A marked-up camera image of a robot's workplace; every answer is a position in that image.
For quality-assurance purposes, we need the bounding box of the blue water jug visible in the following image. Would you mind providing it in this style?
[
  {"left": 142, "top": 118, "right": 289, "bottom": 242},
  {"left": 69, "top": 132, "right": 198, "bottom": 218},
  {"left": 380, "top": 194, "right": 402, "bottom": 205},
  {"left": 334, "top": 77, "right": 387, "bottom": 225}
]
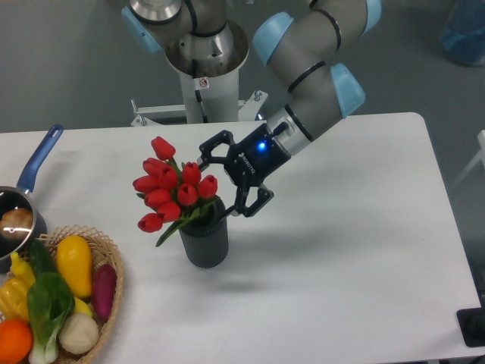
[{"left": 440, "top": 0, "right": 484, "bottom": 67}]

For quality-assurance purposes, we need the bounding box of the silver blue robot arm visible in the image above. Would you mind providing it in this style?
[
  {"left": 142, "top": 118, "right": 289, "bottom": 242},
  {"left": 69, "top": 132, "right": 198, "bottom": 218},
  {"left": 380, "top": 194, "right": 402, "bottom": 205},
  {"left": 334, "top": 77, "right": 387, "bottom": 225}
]
[{"left": 121, "top": 1, "right": 382, "bottom": 217}]

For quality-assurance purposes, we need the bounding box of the dark grey ribbed vase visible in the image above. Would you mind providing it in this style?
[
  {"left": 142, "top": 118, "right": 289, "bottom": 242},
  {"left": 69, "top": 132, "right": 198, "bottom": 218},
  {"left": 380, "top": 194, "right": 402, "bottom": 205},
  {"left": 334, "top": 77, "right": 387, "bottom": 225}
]
[{"left": 179, "top": 200, "right": 229, "bottom": 268}]

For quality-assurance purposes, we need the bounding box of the dark green cucumber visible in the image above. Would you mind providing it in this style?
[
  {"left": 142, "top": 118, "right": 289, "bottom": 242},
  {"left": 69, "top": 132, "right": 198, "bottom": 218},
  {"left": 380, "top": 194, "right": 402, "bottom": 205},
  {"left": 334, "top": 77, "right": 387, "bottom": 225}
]
[{"left": 29, "top": 240, "right": 58, "bottom": 278}]

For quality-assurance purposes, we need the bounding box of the yellow bell pepper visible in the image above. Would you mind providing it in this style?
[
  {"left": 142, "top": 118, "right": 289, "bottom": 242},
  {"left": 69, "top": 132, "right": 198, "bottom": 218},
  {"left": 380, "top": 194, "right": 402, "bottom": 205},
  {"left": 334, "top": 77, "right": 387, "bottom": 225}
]
[{"left": 1, "top": 252, "right": 36, "bottom": 322}]

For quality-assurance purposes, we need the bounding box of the white garlic bulb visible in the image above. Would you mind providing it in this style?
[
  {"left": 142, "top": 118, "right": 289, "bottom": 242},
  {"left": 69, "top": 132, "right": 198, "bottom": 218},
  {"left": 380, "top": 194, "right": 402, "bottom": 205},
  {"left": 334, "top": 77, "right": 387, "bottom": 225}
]
[{"left": 58, "top": 313, "right": 99, "bottom": 355}]

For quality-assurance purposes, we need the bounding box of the black device at edge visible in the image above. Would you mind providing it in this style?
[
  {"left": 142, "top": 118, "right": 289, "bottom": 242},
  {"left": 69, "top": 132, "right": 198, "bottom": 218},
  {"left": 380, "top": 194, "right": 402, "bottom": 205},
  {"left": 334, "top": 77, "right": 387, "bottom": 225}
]
[{"left": 456, "top": 308, "right": 484, "bottom": 347}]

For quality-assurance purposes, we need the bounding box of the woven bamboo basket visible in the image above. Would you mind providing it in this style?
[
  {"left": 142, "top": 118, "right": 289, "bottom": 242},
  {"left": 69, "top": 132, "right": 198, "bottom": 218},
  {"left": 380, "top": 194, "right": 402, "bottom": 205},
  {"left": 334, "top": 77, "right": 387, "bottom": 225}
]
[{"left": 0, "top": 224, "right": 125, "bottom": 364}]

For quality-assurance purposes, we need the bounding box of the yellow squash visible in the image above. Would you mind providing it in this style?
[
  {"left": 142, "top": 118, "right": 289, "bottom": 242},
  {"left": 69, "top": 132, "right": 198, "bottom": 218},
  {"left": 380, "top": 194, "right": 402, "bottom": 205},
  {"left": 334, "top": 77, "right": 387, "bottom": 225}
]
[{"left": 56, "top": 235, "right": 92, "bottom": 300}]

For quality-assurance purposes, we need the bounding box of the bread roll in pan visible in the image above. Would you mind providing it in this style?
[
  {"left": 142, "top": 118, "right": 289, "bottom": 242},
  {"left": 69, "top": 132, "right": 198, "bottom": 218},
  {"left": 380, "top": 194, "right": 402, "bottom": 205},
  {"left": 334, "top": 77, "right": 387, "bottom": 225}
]
[{"left": 1, "top": 208, "right": 33, "bottom": 240}]

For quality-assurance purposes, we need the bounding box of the green bok choy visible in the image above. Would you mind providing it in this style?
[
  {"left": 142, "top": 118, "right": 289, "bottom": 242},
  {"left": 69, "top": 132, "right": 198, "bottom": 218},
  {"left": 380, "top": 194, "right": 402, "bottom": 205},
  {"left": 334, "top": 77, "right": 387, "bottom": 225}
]
[{"left": 27, "top": 272, "right": 74, "bottom": 363}]

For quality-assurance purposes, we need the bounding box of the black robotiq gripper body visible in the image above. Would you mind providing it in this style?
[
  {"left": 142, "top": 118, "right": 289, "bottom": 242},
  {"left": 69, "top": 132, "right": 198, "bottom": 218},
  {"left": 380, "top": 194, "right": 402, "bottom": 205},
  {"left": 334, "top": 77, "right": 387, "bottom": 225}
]
[{"left": 224, "top": 124, "right": 291, "bottom": 187}]

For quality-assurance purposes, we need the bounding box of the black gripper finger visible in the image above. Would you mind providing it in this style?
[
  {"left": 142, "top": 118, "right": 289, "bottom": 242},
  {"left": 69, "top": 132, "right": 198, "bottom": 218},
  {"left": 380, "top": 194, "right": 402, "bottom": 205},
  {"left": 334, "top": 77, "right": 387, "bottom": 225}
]
[
  {"left": 217, "top": 184, "right": 276, "bottom": 223},
  {"left": 196, "top": 130, "right": 236, "bottom": 171}
]

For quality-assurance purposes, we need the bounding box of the purple eggplant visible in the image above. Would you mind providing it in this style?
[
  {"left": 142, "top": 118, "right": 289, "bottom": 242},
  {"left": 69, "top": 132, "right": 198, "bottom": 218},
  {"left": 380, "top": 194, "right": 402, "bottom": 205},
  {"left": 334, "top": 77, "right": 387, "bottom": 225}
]
[{"left": 92, "top": 264, "right": 117, "bottom": 321}]

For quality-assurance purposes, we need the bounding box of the white chair frame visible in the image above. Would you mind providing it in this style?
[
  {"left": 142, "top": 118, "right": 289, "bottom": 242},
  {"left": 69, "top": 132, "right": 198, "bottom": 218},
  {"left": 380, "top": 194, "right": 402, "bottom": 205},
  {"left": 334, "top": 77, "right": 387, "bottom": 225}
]
[{"left": 451, "top": 130, "right": 484, "bottom": 189}]

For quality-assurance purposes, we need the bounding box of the orange fruit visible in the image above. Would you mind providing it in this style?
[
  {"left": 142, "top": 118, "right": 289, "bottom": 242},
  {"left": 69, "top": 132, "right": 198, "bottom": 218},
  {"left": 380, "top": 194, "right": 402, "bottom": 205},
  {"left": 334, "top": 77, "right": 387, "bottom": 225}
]
[{"left": 1, "top": 319, "right": 33, "bottom": 363}]

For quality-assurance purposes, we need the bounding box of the blue handled saucepan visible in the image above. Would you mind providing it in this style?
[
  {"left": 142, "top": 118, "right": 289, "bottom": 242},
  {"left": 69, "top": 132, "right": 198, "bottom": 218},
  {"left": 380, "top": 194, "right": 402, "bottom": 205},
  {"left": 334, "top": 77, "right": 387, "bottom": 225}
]
[{"left": 1, "top": 124, "right": 64, "bottom": 274}]

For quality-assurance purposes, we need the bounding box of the red tulip bouquet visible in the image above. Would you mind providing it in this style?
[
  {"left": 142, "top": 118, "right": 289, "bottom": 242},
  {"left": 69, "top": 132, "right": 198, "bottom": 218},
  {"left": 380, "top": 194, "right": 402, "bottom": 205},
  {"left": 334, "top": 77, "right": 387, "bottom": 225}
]
[{"left": 133, "top": 136, "right": 221, "bottom": 247}]

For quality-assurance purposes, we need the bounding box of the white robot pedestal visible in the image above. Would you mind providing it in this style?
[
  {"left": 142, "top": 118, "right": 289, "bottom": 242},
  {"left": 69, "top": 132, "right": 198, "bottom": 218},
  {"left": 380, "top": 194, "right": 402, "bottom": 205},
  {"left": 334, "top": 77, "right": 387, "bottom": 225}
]
[{"left": 165, "top": 20, "right": 249, "bottom": 123}]

